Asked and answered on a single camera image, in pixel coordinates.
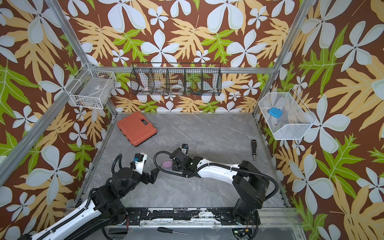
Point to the white mesh basket right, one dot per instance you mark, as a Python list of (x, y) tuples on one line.
[(296, 120)]

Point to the blue small box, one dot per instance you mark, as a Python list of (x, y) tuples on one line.
[(275, 112)]

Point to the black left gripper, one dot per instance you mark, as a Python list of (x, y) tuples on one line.
[(153, 176)]

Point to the white wire basket left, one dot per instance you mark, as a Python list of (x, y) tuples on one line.
[(91, 88)]

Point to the black screwdriver on front rail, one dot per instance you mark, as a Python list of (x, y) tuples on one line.
[(170, 231)]

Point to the aluminium frame post right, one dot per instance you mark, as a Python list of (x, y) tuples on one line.
[(293, 33)]

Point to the purple earbud charging case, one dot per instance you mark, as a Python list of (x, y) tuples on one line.
[(167, 164)]

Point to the black handled screwdriver on table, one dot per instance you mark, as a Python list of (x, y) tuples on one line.
[(254, 149)]

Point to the black wire basket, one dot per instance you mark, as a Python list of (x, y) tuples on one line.
[(179, 79)]

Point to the aluminium frame post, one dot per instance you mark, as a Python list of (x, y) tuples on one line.
[(75, 43), (293, 33)]

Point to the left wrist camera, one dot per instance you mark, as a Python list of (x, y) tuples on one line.
[(139, 162)]

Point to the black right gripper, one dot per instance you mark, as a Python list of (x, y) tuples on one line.
[(178, 157)]

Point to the red plastic tool case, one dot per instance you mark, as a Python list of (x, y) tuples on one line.
[(136, 128)]

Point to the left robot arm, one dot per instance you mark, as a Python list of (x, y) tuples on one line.
[(103, 206)]

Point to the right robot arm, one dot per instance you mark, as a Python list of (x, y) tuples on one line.
[(253, 187)]

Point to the aluminium frame post left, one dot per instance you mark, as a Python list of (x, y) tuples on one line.
[(75, 43)]

